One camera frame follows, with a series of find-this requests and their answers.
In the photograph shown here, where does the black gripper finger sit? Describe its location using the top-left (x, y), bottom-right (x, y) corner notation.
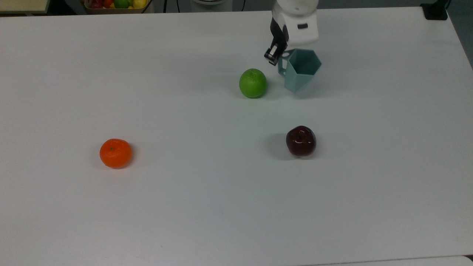
top-left (264, 18), bottom-right (289, 66)

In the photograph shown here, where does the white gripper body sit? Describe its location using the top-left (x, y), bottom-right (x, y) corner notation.
top-left (272, 8), bottom-right (319, 50)

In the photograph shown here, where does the light blue angular mug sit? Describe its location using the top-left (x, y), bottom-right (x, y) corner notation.
top-left (278, 49), bottom-right (322, 93)

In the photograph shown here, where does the green apple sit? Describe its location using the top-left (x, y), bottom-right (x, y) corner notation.
top-left (239, 68), bottom-right (267, 99)

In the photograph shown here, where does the dark red apple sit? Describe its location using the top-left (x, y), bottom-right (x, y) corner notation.
top-left (286, 126), bottom-right (317, 157)

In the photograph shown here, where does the black stand base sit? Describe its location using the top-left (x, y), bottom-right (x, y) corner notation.
top-left (421, 0), bottom-right (451, 21)

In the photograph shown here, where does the brown fruit basket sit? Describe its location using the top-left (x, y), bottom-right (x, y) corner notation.
top-left (84, 0), bottom-right (153, 14)

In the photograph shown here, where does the orange mandarin fruit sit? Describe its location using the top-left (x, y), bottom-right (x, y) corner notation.
top-left (99, 139), bottom-right (133, 169)

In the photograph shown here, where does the beige box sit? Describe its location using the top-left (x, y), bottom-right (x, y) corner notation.
top-left (0, 0), bottom-right (50, 14)

